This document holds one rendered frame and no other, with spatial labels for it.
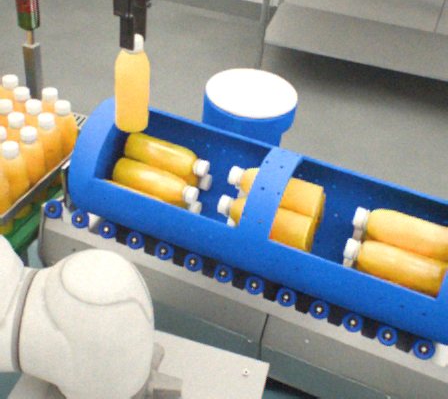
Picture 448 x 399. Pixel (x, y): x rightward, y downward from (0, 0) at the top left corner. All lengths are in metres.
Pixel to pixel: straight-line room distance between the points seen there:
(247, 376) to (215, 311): 0.39
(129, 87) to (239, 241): 0.38
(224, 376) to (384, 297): 0.36
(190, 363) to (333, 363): 0.44
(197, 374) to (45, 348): 0.31
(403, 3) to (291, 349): 3.57
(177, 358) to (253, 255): 0.29
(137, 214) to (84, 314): 0.54
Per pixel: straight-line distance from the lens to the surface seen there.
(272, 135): 1.93
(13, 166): 1.61
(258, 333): 1.52
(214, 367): 1.18
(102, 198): 1.45
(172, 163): 1.52
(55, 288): 0.94
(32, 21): 1.99
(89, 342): 0.94
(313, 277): 1.34
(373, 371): 1.51
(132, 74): 1.31
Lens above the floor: 2.03
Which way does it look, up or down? 38 degrees down
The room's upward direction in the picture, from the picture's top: 7 degrees clockwise
